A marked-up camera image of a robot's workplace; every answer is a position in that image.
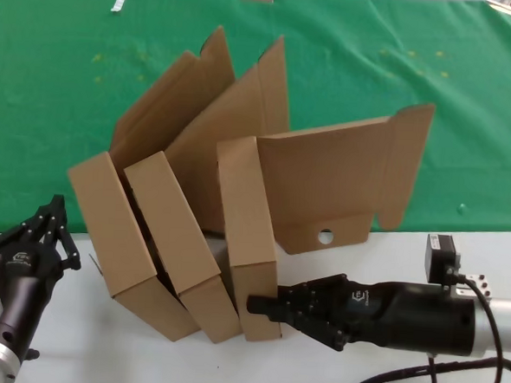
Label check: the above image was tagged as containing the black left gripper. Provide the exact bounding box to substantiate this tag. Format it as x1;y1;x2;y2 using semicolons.
0;191;86;360

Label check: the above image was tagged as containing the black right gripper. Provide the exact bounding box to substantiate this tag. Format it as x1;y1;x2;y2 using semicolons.
245;268;480;360

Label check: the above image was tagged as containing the brown cardboard box lid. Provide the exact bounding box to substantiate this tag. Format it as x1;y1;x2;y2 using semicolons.
58;15;240;345
205;89;437;353
113;25;296;348

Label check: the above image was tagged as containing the green table cloth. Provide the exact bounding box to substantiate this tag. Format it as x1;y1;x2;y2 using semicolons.
0;0;511;267

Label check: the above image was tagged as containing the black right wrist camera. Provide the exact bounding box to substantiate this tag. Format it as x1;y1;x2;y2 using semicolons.
422;231;462;286

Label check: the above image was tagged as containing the silver right wrist bracket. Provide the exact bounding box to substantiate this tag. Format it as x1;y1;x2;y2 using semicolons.
452;270;495;299

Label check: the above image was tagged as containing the black camera cable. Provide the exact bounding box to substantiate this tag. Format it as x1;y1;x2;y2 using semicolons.
441;263;511;383

